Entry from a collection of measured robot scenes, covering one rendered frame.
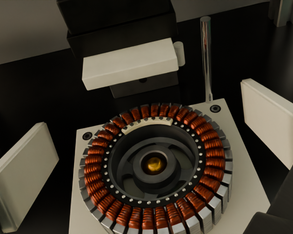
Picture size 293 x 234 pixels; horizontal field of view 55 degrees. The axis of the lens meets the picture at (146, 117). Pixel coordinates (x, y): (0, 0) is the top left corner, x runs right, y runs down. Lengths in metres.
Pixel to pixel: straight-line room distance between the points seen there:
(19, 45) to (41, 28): 0.04
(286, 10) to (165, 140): 0.23
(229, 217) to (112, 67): 0.13
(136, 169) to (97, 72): 0.08
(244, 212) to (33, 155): 0.15
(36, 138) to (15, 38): 0.28
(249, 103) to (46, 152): 0.13
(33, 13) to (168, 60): 0.28
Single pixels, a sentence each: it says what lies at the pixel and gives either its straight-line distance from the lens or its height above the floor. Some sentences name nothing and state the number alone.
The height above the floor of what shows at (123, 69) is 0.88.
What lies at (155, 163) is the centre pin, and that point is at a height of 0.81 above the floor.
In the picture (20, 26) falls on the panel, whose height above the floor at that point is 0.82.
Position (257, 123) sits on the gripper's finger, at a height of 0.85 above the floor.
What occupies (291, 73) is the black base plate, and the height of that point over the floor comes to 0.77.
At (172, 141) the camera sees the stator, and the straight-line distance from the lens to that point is 0.23.
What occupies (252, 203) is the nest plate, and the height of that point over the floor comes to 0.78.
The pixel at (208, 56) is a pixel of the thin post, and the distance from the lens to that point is 0.24.
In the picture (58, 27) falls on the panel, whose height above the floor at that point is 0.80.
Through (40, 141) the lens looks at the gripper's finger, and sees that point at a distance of 0.19.
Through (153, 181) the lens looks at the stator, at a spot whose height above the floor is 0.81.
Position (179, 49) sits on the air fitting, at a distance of 0.30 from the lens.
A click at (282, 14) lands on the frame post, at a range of 0.40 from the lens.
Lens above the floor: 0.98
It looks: 47 degrees down
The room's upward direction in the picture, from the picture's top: 16 degrees counter-clockwise
